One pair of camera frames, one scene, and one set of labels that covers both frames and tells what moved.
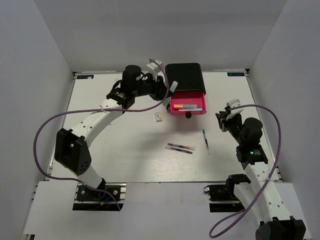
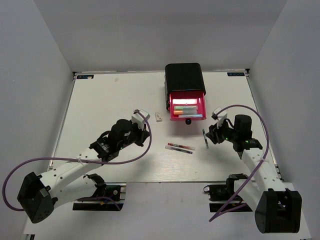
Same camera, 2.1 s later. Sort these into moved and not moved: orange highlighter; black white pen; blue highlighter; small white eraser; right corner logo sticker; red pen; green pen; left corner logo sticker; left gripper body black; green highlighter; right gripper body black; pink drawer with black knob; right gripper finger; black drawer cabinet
Moved: orange highlighter; left gripper body black; blue highlighter; right gripper finger; right gripper body black; pink drawer with black knob; green highlighter
Not moved: small white eraser; green pen; left corner logo sticker; black white pen; black drawer cabinet; right corner logo sticker; red pen
